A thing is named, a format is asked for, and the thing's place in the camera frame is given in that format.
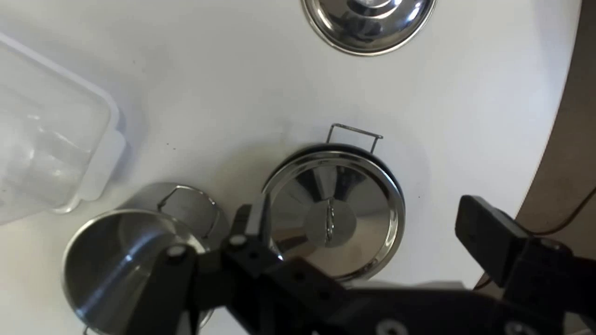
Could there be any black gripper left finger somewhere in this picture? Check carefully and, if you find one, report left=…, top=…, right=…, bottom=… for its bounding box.
left=130, top=188, right=350, bottom=335

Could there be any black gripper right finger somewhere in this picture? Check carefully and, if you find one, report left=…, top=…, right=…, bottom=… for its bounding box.
left=454, top=194, right=596, bottom=335

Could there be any tall small silver pot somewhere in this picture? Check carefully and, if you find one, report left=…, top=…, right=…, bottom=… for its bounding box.
left=59, top=181, right=231, bottom=335

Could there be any shallow small silver pot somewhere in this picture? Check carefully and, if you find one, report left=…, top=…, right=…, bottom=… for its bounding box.
left=259, top=121, right=410, bottom=287

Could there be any small steel pot lid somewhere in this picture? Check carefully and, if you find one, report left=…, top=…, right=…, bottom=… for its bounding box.
left=298, top=0, right=439, bottom=60

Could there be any clear plastic container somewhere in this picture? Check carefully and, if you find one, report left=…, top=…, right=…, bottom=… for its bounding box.
left=0, top=30, right=130, bottom=227

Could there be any thin black power cable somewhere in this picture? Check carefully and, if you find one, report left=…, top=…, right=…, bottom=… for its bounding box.
left=473, top=185, right=596, bottom=294

